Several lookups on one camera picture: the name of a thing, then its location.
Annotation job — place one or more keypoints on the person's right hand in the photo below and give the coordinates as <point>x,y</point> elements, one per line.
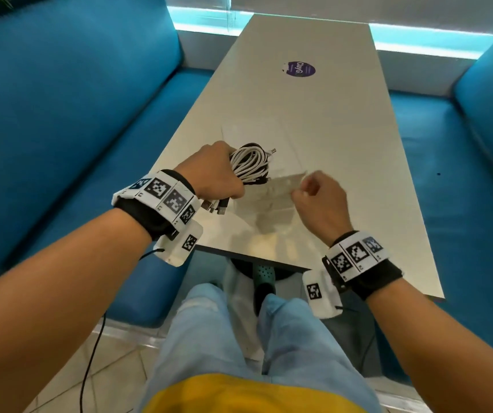
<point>326,206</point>

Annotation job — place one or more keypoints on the person's left hand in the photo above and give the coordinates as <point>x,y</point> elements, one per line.
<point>212,176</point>

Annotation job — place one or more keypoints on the white box with drawers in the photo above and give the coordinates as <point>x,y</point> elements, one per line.
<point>272,189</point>

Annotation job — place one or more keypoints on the person's right forearm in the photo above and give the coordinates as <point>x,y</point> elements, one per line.
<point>444,348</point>

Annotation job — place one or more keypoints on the person's left forearm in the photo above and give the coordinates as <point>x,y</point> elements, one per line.
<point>48,296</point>

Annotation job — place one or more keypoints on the person's blue jeans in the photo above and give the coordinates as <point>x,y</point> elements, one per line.
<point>203,339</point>

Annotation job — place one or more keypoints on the person's yellow shirt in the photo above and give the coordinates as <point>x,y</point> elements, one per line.
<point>246,395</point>

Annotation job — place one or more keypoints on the black marker-tagged left wristband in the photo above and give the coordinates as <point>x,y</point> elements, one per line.
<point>143,215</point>

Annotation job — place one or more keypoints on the black marker-tagged wristband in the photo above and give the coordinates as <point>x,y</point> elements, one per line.
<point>143,215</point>
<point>380,277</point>

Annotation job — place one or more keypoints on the white table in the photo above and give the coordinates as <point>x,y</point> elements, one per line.
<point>337,124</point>

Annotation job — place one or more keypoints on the black marker-tagged right wristband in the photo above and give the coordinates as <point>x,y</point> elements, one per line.
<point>380,277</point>

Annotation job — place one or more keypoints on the round purple sticker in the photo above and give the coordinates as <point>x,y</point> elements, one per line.
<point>300,68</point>

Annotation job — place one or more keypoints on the blue leather sofa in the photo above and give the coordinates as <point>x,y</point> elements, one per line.
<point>57,124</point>
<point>466,189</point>

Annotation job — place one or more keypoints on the cyan light strip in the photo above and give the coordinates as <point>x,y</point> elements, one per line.
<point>203,21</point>

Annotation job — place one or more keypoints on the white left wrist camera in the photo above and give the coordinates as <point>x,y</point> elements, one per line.
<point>173,251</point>

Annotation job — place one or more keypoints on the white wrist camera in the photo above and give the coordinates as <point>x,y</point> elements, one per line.
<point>326,305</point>
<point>173,251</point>

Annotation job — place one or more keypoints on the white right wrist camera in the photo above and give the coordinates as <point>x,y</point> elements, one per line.
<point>326,305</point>

